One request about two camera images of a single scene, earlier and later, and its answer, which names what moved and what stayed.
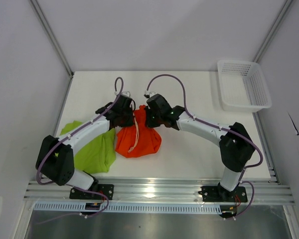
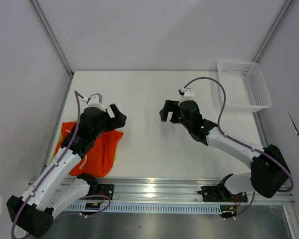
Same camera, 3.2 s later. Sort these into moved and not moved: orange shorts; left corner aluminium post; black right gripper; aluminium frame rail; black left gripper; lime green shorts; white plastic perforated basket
Moved: black right gripper; orange shorts; lime green shorts; black left gripper
Not moved: aluminium frame rail; white plastic perforated basket; left corner aluminium post
